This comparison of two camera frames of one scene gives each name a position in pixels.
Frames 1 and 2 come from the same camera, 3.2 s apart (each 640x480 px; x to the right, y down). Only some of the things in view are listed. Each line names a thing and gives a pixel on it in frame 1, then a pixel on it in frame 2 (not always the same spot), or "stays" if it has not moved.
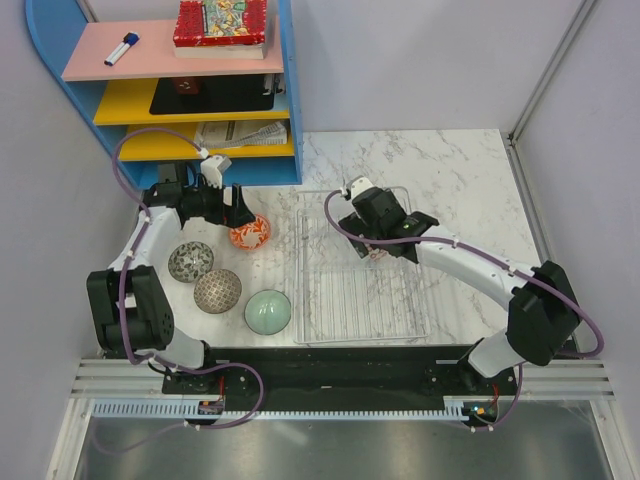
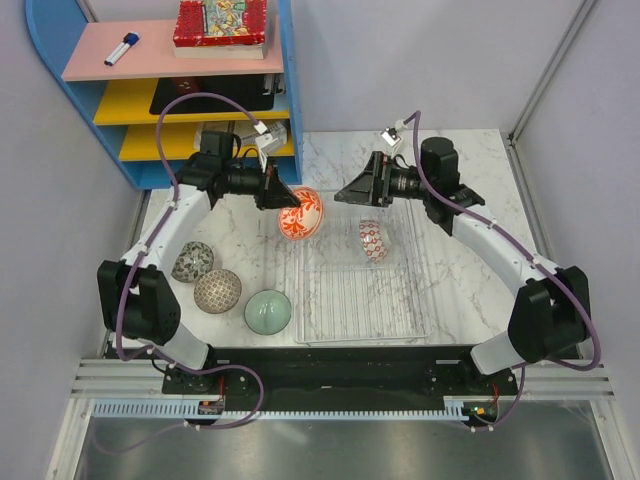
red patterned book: (220, 29) stays
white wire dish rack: (343, 299) stays
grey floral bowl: (189, 260) stays
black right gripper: (354, 224) -> (372, 185)
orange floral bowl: (252, 235) -> (304, 221)
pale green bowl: (267, 312) stays
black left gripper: (234, 215) -> (273, 193)
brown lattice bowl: (217, 291) stays
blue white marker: (129, 39) stays
